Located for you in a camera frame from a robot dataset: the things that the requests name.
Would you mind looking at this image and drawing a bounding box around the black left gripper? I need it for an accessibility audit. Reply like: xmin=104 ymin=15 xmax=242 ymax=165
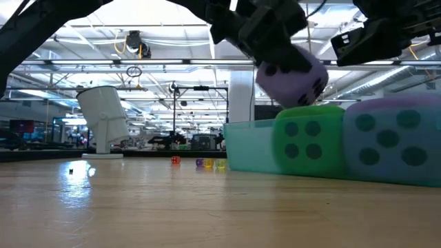
xmin=206 ymin=0 xmax=313 ymax=74

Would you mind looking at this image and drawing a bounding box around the green foam die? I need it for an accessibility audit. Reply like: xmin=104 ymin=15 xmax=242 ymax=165
xmin=271 ymin=105 xmax=347 ymax=178

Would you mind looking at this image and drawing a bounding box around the black background frame rig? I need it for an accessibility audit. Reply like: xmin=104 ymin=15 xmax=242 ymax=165
xmin=172 ymin=85 xmax=229 ymax=138

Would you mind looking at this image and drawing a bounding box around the red background screen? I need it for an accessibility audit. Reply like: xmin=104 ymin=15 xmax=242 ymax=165
xmin=9 ymin=119 xmax=35 ymax=134

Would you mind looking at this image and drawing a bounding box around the black background monitor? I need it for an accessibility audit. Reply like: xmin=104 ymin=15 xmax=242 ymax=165
xmin=254 ymin=105 xmax=278 ymax=121

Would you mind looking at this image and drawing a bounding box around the black aluminium table frame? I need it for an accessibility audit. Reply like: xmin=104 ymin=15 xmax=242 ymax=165
xmin=0 ymin=148 xmax=227 ymax=163

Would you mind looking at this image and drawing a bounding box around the teal translucent plastic tray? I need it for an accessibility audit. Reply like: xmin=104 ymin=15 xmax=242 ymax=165
xmin=223 ymin=92 xmax=441 ymax=189

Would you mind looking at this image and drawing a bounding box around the purple foam die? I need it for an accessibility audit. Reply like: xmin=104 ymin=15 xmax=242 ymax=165
xmin=342 ymin=94 xmax=441 ymax=187
xmin=255 ymin=46 xmax=329 ymax=109

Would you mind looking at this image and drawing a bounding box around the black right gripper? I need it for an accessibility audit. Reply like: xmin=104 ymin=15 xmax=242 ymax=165
xmin=330 ymin=6 xmax=441 ymax=67

